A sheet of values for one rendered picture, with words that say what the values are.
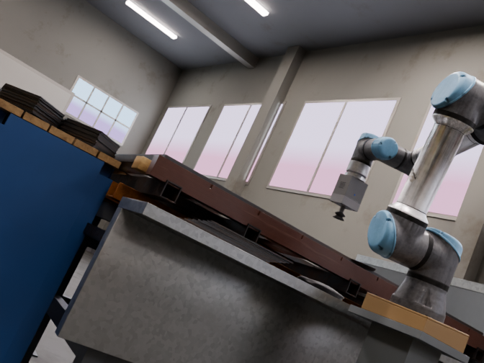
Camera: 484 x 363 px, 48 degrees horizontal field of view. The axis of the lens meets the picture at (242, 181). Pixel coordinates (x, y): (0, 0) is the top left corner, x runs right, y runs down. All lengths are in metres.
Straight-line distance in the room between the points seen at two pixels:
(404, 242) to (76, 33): 11.44
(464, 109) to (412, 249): 0.39
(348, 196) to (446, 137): 0.49
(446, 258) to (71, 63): 11.34
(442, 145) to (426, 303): 0.42
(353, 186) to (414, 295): 0.51
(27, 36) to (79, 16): 1.19
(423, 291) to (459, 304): 1.11
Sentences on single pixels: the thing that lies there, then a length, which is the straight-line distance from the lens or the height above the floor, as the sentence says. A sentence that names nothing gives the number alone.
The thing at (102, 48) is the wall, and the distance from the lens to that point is 12.72.
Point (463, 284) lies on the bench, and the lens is 2.69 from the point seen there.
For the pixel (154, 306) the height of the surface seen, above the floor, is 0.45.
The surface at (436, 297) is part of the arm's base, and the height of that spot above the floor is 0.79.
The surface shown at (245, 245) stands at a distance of 1.49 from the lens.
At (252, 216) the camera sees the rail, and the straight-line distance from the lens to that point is 1.64.
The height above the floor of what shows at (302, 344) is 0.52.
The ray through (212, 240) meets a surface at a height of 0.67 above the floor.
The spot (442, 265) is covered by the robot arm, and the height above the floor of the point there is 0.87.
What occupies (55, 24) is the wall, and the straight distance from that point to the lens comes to 12.47.
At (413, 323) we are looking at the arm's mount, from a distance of 1.48.
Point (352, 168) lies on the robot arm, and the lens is 1.92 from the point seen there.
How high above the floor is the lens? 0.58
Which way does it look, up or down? 11 degrees up
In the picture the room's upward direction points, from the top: 25 degrees clockwise
